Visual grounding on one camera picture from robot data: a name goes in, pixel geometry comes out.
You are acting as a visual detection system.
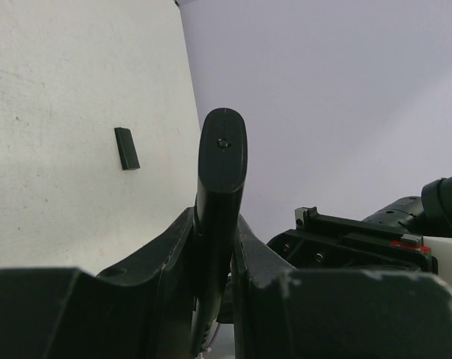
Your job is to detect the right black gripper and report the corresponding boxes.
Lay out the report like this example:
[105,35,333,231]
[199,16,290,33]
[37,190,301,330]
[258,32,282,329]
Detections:
[267,207,438,271]

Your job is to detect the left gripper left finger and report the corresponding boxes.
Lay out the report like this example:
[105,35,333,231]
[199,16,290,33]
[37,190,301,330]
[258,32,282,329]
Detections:
[0,209,193,358]

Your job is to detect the black remote control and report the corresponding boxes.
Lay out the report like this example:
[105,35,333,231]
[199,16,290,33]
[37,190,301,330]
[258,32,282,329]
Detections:
[191,108,248,358]

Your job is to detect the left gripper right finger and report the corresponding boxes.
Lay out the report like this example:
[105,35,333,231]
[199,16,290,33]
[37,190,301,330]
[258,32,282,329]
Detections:
[232,218,452,358]

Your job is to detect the black battery cover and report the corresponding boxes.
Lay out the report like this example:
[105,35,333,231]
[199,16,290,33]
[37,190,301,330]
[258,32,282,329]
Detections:
[114,127,141,171]

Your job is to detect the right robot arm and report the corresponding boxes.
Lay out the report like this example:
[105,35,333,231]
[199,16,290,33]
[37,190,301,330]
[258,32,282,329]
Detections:
[267,177,452,274]

